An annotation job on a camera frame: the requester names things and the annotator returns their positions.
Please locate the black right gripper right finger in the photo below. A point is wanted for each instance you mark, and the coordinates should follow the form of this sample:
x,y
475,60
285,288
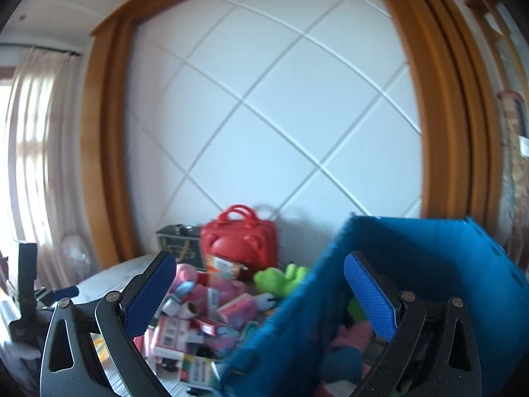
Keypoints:
x,y
431,347

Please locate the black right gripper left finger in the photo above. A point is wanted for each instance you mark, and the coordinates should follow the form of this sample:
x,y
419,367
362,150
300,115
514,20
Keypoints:
x,y
70,364

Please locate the blue felt storage bin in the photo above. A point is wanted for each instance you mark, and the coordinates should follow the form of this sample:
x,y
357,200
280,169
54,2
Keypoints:
x,y
436,260

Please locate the white sheer curtain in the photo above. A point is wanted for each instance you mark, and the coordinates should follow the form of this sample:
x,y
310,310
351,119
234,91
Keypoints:
x,y
42,133

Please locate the pink pig plush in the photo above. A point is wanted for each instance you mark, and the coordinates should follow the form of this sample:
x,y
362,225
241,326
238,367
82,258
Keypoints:
x,y
204,290

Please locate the dark green metal box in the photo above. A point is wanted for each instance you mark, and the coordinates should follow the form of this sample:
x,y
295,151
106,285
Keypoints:
x,y
183,241

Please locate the green frog plush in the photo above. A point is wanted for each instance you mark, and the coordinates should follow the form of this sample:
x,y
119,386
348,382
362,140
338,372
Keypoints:
x,y
280,283

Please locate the pink white long box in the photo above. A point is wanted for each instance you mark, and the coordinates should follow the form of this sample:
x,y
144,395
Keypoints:
x,y
238,312

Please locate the red bear handbag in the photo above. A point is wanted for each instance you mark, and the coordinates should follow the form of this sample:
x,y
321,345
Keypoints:
x,y
238,235

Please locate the wooden frame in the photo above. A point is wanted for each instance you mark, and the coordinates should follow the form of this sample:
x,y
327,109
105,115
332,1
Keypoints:
x,y
462,161

